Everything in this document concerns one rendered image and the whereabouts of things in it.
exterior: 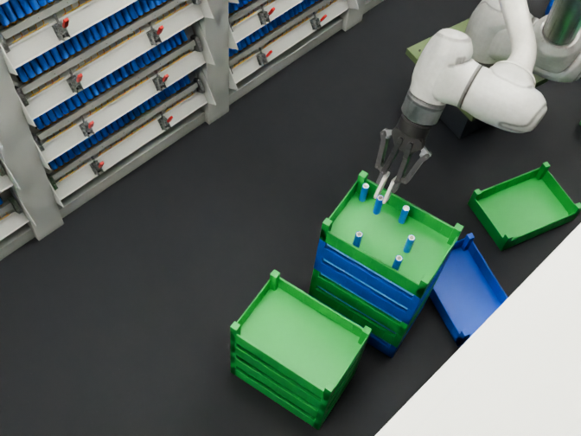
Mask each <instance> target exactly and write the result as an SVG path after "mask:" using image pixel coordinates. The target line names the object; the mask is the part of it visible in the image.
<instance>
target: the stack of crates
mask: <svg viewBox="0 0 581 436"><path fill-rule="evenodd" d="M371 331H372V329H371V328H369V327H367V326H366V325H365V327H364V328H362V327H360V326H359V325H358V324H356V323H354V322H353V321H351V320H349V319H348V318H346V317H344V316H343V315H342V314H340V313H338V312H337V311H334V310H333V309H331V308H329V307H328V306H327V305H325V304H323V303H322V302H320V301H318V300H317V299H315V298H313V297H311V296H310V295H309V294H307V293H306V292H303V291H302V290H300V289H299V288H297V287H295V286H294V285H292V284H291V283H289V282H288V281H286V280H284V279H282V278H280V272H278V271H276V270H273V271H272V273H271V275H270V279H269V280H268V281H267V283H266V284H265V286H264V287H263V288H262V290H261V291H260V292H259V294H258V295H257V296H256V298H255V299H254V300H253V301H252V302H251V304H250V305H249V306H248V308H247V309H246V311H245V312H244V313H243V314H242V316H241V317H240V318H239V320H238V321H237V322H235V321H234V322H233V324H232V325H231V326H230V362H231V371H230V372H231V373H233V374H234V375H236V376H238V377H239V378H240V379H241V380H243V381H244V382H246V383H248V384H249V385H251V386H252V387H254V388H256V389H257V390H258V391H259V392H261V393H262V394H264V395H266V396H267V397H269V398H270V399H272V400H273V401H275V402H276V403H277V404H279V405H280V406H282V407H284V408H285V409H287V410H288V411H290V412H291V413H293V414H295V415H296V416H297V417H298V418H300V419H302V420H304V421H305V422H307V423H308V424H310V425H311V426H313V427H314V428H315V429H317V430H318V431H319V429H320V428H321V426H322V424H323V422H324V421H325V420H326V419H327V417H328V415H329V413H330V412H331V410H332V409H333V407H334V406H335V404H336V403H337V401H338V400H339V398H340V397H341V395H342V393H343V391H344V390H345V388H346V387H347V385H348V384H349V382H350V381H351V379H352V378H353V376H354V374H355V371H356V370H357V367H358V364H359V362H360V359H361V356H362V353H363V351H364V349H365V347H366V344H367V340H368V338H369V336H370V334H371Z"/></svg>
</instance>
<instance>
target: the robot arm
mask: <svg viewBox="0 0 581 436"><path fill-rule="evenodd" d="M533 74H537V75H538V76H540V77H543V78H545V79H548V80H552V81H557V82H573V81H575V80H579V79H580V78H581V0H554V2H553V4H552V7H551V9H550V11H549V14H548V15H546V16H543V17H542V18H540V19H539V18H536V17H534V16H533V15H532V14H531V13H530V12H529V9H528V6H527V0H481V2H480V3H479V4H478V5H477V7H476V8H475V10H474V11H473V13H472V15H471V17H470V19H469V22H468V25H467V28H466V30H465V34H464V33H463V32H460V31H458V30H455V29H441V30H439V31H438V32H437V33H436V34H435V35H434V36H433V37H432V38H431V39H430V40H429V41H428V43H427V44H426V46H425V48H424V50H423V51H422V53H421V55H420V56H419V58H418V61H417V63H416V66H415V68H414V70H413V73H412V83H411V85H410V88H409V89H408V92H407V95H406V97H405V100H404V103H403V105H402V107H401V111H402V114H401V116H400V118H399V122H398V124H397V125H396V127H394V128H393V129H392V130H388V129H387V128H385V129H384V130H383V131H381V132H380V138H381V141H380V148H379V152H378V156H377V159H376V163H375V168H376V169H378V170H379V171H380V174H379V176H378V179H377V181H376V183H377V184H379V187H378V188H377V190H376V192H375V194H374V196H373V198H374V199H376V198H377V196H378V195H380V193H381V191H382V190H383V188H384V186H385V184H386V180H387V178H388V177H389V175H390V172H389V170H390V167H391V165H392V163H393V161H394V159H395V157H396V156H397V154H398V153H399V151H403V152H404V156H403V159H402V162H401V165H400V167H399V171H398V174H397V176H396V177H395V178H394V179H393V180H392V181H391V183H390V185H389V187H388V190H387V192H386V195H385V197H384V199H383V202H382V203H383V204H385V203H386V202H387V201H388V200H389V198H390V196H391V194H392V192H393V193H395V192H396V191H397V190H398V188H399V186H400V183H403V184H407V183H408V182H409V181H410V180H411V179H412V177H413V176H414V174H415V173H416V172H417V170H418V169H419V167H420V166H421V164H422V163H423V162H424V161H425V160H427V159H428V158H429V157H430V156H431V155H432V153H431V151H428V150H427V149H426V148H425V140H426V138H427V136H428V134H429V132H430V130H431V127H432V126H433V125H435V124H436V123H437V122H438V120H439V118H440V116H441V114H442V111H443V109H444V108H445V106H446V104H449V105H453V106H456V107H459V108H461V109H463V110H464V111H465V112H467V113H469V114H470V115H471V116H473V117H475V118H476V119H479V120H481V121H482V122H484V123H486V124H489V125H492V126H494V127H496V128H499V129H502V130H504V131H510V132H514V133H525V132H529V131H532V130H533V129H534V128H535V127H536V126H537V125H538V123H539V122H540V121H541V120H542V118H543V117H544V116H545V114H546V112H547V106H546V100H545V98H544V96H543V95H542V93H541V92H540V91H538V90H537V89H535V85H536V81H535V78H534V76H533ZM391 136H393V143H394V147H393V149H392V152H391V153H390V155H389V157H388V159H387V160H386V162H385V164H383V163H384V160H385V155H386V149H387V146H388V142H389V138H390V137H391ZM420 150H421V153H420V154H419V155H420V159H419V160H418V161H417V162H416V163H415V164H414V165H413V167H412V169H411V170H410V171H409V173H408V174H407V176H404V175H405V171H406V169H407V166H408V164H409V162H410V159H411V156H412V154H413V153H415V152H417V151H420Z"/></svg>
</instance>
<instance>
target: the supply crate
mask: <svg viewBox="0 0 581 436"><path fill-rule="evenodd" d="M367 176H368V173H366V172H365V171H363V170H362V171H361V173H360V174H359V175H358V179H357V181H356V183H355V184H354V186H353V187H352V188H351V190H350V191H349V192H348V193H347V194H346V195H345V197H344V198H343V199H342V201H341V202H340V204H339V205H338V206H337V208H336V209H335V211H334V212H333V213H332V215H331V216H330V217H329V218H326V219H325V220H324V221H323V223H322V229H321V233H320V238H319V239H320V240H322V241H324V242H326V243H328V244H329V245H331V246H332V247H334V248H336V249H337V250H339V251H341V252H342V253H345V254H346V255H347V256H349V257H351V258H352V259H354V260H356V261H358V262H360V263H361V264H362V265H364V266H366V267H368V268H370V269H371V270H373V271H375V272H377V273H378V274H380V275H381V276H383V277H385V278H386V279H389V280H390V281H392V282H393V283H395V284H396V285H399V286H400V287H402V288H404V289H405V290H407V291H409V292H410V293H412V294H414V295H415V296H417V297H419V298H422V297H423V295H424V294H425V292H426V290H427V288H428V287H429V285H430V283H431V282H432V280H433V279H434V277H435V276H436V274H437V272H438V270H439V269H440V267H441V266H442V264H443V263H444V261H445V260H446V258H447V256H448V255H449V253H450V251H451V249H452V248H453V247H454V245H455V244H456V242H457V239H458V237H459V235H460V233H461V232H462V230H463V226H462V225H460V224H459V223H457V224H456V225H455V227H452V226H451V225H450V224H448V223H446V222H444V221H442V220H440V219H438V218H437V217H436V216H434V215H431V214H430V213H428V212H426V211H424V210H423V209H421V208H419V207H417V206H415V205H414V204H412V203H410V202H408V201H407V200H405V199H403V198H401V197H399V196H397V195H395V194H394V193H392V194H391V196H390V198H389V200H388V201H387V202H386V203H385V204H382V207H381V210H380V213H379V214H378V215H375V214H374V212H373V210H374V204H375V201H376V199H374V194H375V192H376V190H377V188H378V187H379V185H378V184H376V183H374V182H372V181H370V180H368V179H367ZM363 183H367V184H368V185H369V189H368V192H367V198H366V201H364V202H361V201H360V200H359V197H360V193H361V187H362V184H363ZM405 205H406V206H408V207H409V208H410V210H409V212H408V215H407V217H406V220H405V223H404V224H400V223H399V216H400V213H401V210H402V208H403V207H404V206H405ZM358 231H361V232H362V233H363V235H362V239H361V244H360V247H356V246H354V245H353V242H354V237H355V233H356V232H358ZM410 234H412V235H414V236H415V241H414V242H413V245H412V248H411V251H410V252H409V253H405V252H404V250H403V248H404V246H405V243H406V240H407V238H408V236H409V235H410ZM397 255H401V256H402V257H403V260H402V262H401V265H400V267H399V270H398V271H397V270H395V269H394V268H392V266H393V262H394V260H395V257H396V256H397Z"/></svg>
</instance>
